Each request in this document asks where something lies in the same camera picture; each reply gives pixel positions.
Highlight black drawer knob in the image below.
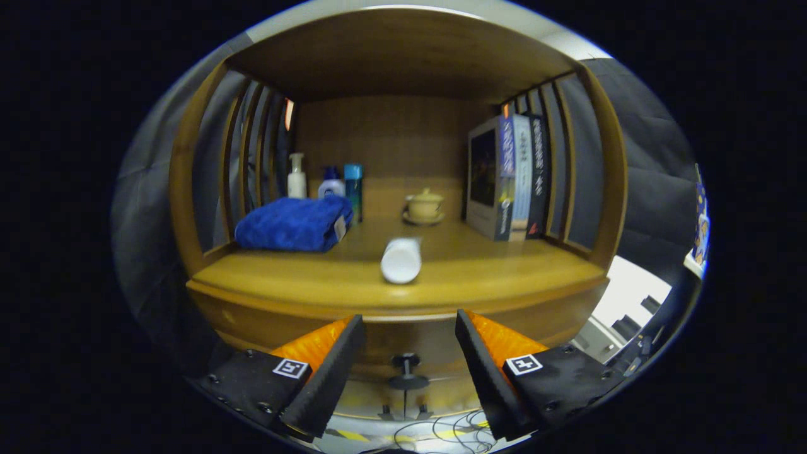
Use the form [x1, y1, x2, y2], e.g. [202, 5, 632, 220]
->
[387, 352, 431, 391]

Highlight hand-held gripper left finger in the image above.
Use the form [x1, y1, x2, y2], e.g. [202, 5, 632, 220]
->
[195, 314, 366, 442]

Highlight white tube green label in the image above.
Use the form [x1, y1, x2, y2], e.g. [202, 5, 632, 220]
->
[380, 236, 422, 285]

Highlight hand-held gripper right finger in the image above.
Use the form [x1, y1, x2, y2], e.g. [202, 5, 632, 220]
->
[455, 308, 631, 442]

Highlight white box unit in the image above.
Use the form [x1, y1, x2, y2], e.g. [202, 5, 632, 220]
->
[571, 255, 672, 363]

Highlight white pump bottle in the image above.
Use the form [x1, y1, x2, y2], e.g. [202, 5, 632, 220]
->
[287, 152, 308, 200]

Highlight wooden countertop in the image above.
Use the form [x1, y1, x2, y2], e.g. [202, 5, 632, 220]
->
[187, 218, 609, 322]

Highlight white lotion bottle blue cap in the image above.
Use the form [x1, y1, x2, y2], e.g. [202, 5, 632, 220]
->
[317, 166, 346, 199]

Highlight teal clear bottle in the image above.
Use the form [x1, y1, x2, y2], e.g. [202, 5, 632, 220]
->
[344, 163, 364, 225]

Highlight thick book blue spine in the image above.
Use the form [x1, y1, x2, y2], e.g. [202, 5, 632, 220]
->
[465, 114, 516, 242]

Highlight brown wooden cabinet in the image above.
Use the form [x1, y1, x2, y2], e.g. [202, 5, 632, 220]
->
[169, 6, 629, 420]

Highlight beige lidded tea cup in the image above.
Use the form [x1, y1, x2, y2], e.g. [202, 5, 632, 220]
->
[402, 187, 446, 226]

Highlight wooden cabinet door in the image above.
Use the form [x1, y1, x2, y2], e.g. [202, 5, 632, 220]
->
[334, 378, 407, 420]
[403, 378, 485, 417]

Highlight folded blue towel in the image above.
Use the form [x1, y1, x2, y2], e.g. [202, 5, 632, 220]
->
[235, 195, 354, 253]

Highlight blue patterned gift bag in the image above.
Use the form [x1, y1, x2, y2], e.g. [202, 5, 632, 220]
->
[690, 163, 711, 265]

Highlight black floor cables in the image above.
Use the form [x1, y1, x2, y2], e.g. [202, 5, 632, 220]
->
[394, 409, 499, 454]

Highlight brown wooden drawer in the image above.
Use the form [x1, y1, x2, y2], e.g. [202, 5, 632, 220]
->
[205, 296, 596, 385]

